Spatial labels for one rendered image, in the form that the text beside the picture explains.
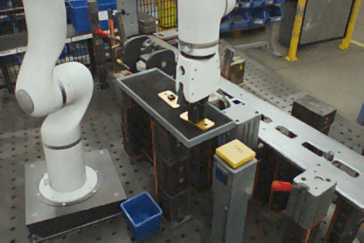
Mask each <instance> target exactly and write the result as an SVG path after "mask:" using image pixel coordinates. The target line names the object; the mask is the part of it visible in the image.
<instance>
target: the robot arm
mask: <svg viewBox="0 0 364 243"><path fill-rule="evenodd" d="M235 3H236V0H178V49H179V50H180V55H179V58H178V66H177V72H176V83H175V86H176V93H177V95H178V99H177V101H176V104H177V105H179V106H186V107H187V108H188V119H189V120H190V121H192V122H194V123H195V124H198V121H199V116H201V118H202V119H206V104H208V101H209V96H210V95H211V94H212V93H213V92H216V91H217V90H218V89H219V80H220V68H219V52H218V49H219V23H220V20H221V19H222V18H223V17H224V16H226V15H227V14H228V13H230V12H231V11H232V9H233V8H234V6H235ZM23 4H24V10H25V19H26V23H27V26H28V48H27V50H26V52H25V55H24V60H23V62H22V66H21V68H20V70H19V75H18V78H17V84H16V97H17V102H18V104H19V108H21V109H22V111H24V113H27V114H28V115H32V116H36V117H41V116H44V115H48V116H47V117H46V119H45V121H44V122H43V125H42V126H41V138H42V141H43V149H44V153H45V162H46V166H47V169H48V173H47V174H46V175H45V176H44V177H43V178H42V180H41V183H40V185H39V189H40V191H41V195H42V196H43V197H44V198H46V199H48V200H49V201H52V202H73V201H75V200H77V199H81V198H82V197H85V196H86V195H87V194H89V193H90V192H91V191H92V190H93V189H94V187H95V186H96V185H97V174H96V172H95V171H94V170H93V169H91V167H87V166H85V156H84V150H83V138H82V132H81V126H80V125H81V121H82V119H83V116H84V114H85V111H86V110H87V108H88V104H89V103H90V100H91V97H92V94H93V78H92V76H91V72H89V69H88V68H87V67H85V66H84V65H83V64H80V63H78V62H68V63H64V64H62V65H58V66H56V67H55V64H56V61H57V59H58V58H59V55H60V54H61V53H62V51H63V48H64V45H65V42H66V40H67V17H66V10H65V3H64V1H63V0H23Z"/></svg>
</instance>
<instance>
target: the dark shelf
mask: <svg viewBox="0 0 364 243"><path fill-rule="evenodd" d="M137 15H138V19H145V18H148V17H150V18H151V19H154V20H156V24H160V23H161V21H160V19H158V18H156V17H155V16H153V15H150V14H148V13H145V12H144V11H139V12H137ZM101 30H102V31H103V32H105V33H108V35H110V30H109V28H102V29H101ZM92 37H93V36H92V33H91V30H89V31H84V32H80V33H78V32H77V31H76V30H75V27H73V25H72V24H68V25H67V40H66V42H65V43H71V42H74V41H83V40H86V39H89V38H92ZM27 48H28V32H26V33H16V34H13V35H10V36H2V37H0V57H4V56H7V55H11V54H19V53H22V52H25V51H26V50H27Z"/></svg>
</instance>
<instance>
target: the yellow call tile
mask: <svg viewBox="0 0 364 243"><path fill-rule="evenodd" d="M216 154H218V155H219V156H220V157H222V158H223V159H224V160H226V161H227V162H228V163H230V165H232V166H233V167H238V166H239V165H241V164H243V163H244V162H247V161H249V160H250V159H252V158H254V157H255V153H254V151H252V150H251V149H249V148H248V147H247V146H246V145H243V143H241V142H240V141H238V140H235V141H231V142H230V143H227V144H226V145H222V146H220V147H219V148H218V149H216Z"/></svg>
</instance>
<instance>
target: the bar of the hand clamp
mask: <svg viewBox="0 0 364 243"><path fill-rule="evenodd" d="M121 14H123V15H126V11H125V10H124V9H121V11H118V10H115V11H113V15H111V17H114V18H115V24H116V27H117V29H118V34H119V39H120V40H123V43H124V42H126V41H128V40H127V38H126V32H125V29H124V22H123V20H122V17H121Z"/></svg>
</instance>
